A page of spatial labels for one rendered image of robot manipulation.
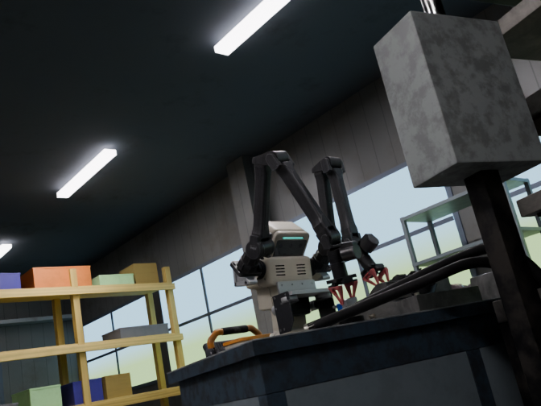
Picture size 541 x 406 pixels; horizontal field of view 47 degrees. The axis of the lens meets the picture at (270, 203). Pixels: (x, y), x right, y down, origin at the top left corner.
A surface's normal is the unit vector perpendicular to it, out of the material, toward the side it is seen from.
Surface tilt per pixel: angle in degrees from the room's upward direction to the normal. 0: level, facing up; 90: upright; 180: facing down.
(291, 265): 98
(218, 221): 90
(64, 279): 90
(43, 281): 90
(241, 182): 90
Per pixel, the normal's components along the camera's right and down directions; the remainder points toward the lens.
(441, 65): 0.43, -0.34
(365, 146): -0.76, -0.04
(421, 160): -0.88, 0.05
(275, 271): 0.65, -0.21
